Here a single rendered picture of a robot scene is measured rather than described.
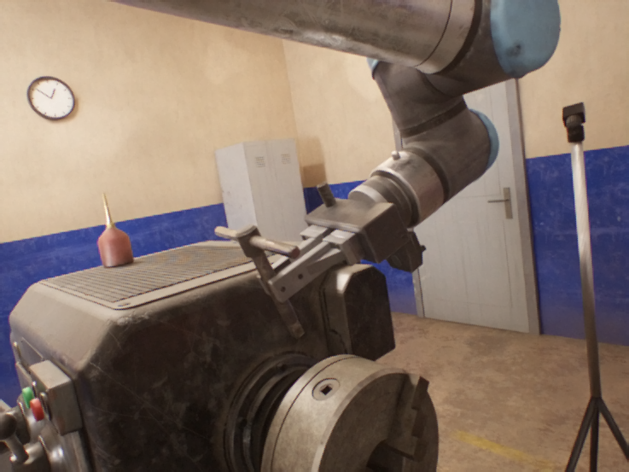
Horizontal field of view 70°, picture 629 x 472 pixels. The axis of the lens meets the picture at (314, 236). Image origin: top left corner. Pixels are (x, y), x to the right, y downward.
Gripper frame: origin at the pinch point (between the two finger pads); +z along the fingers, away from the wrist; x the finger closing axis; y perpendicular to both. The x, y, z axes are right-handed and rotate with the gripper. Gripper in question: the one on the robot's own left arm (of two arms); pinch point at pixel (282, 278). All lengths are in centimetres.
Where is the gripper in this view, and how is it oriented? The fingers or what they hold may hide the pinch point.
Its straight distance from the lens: 50.4
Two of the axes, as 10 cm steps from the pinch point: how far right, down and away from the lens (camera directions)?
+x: 4.9, 1.2, -8.6
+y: -4.2, -8.3, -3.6
